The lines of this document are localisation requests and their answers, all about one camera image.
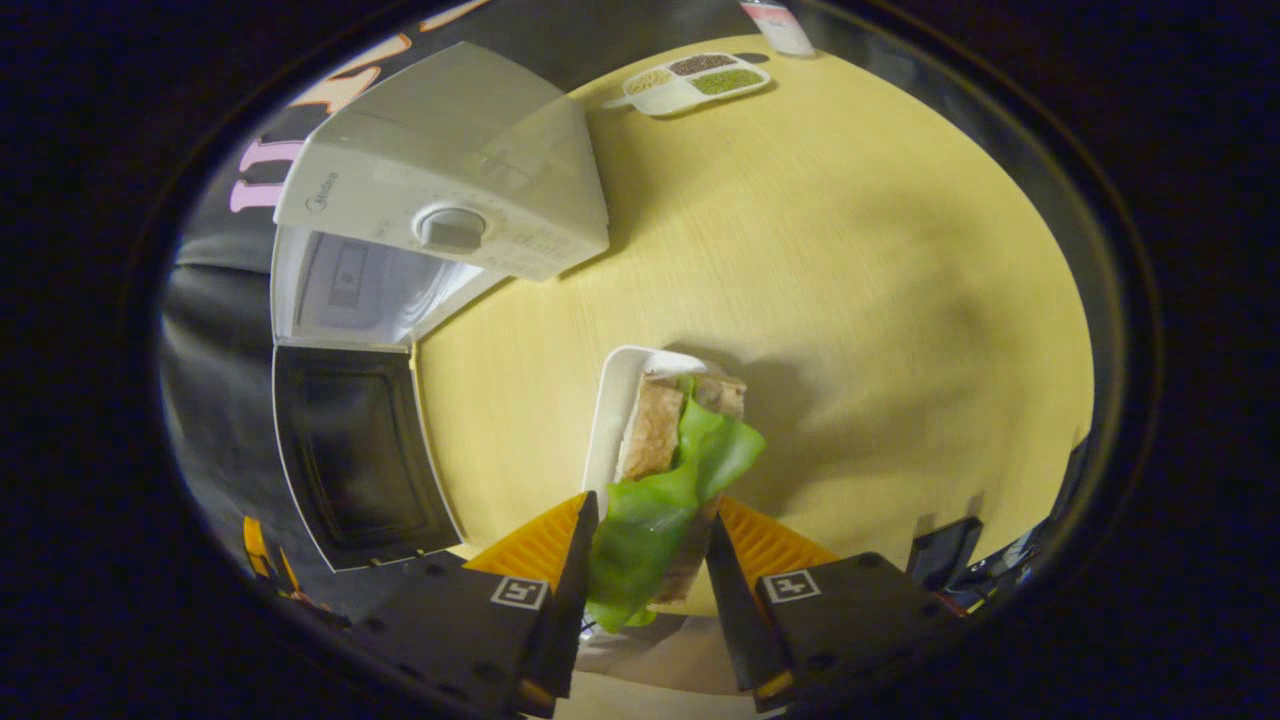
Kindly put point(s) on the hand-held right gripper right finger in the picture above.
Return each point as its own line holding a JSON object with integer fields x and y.
{"x": 745, "y": 620}

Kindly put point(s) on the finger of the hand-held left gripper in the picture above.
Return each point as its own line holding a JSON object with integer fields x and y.
{"x": 258, "y": 545}

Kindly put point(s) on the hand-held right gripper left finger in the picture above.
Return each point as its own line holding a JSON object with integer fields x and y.
{"x": 570, "y": 600}

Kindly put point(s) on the sandwich with green lettuce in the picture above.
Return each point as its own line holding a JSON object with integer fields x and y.
{"x": 650, "y": 500}

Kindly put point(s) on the white rectangular plate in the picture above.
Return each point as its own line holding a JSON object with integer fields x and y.
{"x": 612, "y": 400}

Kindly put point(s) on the white microwave oven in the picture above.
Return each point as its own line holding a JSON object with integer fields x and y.
{"x": 440, "y": 150}

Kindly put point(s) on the black block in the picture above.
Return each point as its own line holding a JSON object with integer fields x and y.
{"x": 945, "y": 550}

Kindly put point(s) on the white divided tray of beans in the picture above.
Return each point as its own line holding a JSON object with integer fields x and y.
{"x": 690, "y": 82}

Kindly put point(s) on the clear bottle with pink label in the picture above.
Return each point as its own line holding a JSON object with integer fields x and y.
{"x": 780, "y": 25}

